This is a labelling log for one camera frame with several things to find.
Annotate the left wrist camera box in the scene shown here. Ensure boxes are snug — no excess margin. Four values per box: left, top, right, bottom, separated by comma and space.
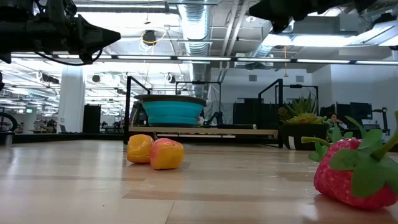
79, 51, 95, 65

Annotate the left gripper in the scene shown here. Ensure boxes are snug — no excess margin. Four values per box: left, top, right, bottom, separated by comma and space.
46, 0, 121, 54

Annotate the potted succulent plant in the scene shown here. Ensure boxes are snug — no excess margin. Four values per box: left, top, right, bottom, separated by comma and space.
277, 92, 332, 152

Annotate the black cabinet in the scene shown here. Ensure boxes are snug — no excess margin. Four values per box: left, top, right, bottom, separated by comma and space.
82, 104, 102, 134

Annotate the black aluminium rig frame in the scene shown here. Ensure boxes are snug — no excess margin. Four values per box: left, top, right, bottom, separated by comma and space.
0, 132, 284, 149

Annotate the person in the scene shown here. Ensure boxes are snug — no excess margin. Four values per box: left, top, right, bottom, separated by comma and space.
328, 113, 348, 130

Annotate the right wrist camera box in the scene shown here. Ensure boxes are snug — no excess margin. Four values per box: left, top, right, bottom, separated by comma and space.
271, 18, 290, 34

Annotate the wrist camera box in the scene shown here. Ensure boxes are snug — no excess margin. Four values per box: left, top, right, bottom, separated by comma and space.
79, 51, 95, 65
271, 18, 290, 34

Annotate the hanging pull cord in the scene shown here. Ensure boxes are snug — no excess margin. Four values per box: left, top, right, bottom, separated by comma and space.
282, 45, 289, 78

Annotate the orange yellow toy pear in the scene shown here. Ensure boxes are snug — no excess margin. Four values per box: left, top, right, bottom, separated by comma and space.
149, 131, 186, 170
125, 134, 155, 164

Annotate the black background workstation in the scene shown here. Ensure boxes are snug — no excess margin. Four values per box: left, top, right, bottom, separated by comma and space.
319, 101, 390, 136

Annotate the black ceiling camera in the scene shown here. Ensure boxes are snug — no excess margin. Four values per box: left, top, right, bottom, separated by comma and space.
142, 29, 158, 47

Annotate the LED light bar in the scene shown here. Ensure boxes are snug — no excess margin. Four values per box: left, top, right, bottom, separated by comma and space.
11, 52, 398, 66

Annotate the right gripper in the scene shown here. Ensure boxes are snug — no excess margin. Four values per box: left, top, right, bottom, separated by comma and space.
248, 0, 352, 21

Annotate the black metal frame stand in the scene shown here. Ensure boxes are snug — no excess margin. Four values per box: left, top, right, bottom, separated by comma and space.
275, 83, 320, 108
175, 80, 223, 110

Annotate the blue collapsible bowl grey rim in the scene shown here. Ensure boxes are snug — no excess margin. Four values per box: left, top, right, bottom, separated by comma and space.
134, 94, 208, 128

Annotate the red toy strawberry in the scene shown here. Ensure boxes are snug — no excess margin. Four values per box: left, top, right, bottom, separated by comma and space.
313, 109, 398, 210
300, 136, 332, 163

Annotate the black background monitor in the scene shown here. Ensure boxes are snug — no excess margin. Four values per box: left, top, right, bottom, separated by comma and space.
129, 98, 147, 127

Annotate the white square pillar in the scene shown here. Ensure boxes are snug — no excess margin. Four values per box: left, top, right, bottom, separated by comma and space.
57, 63, 86, 134

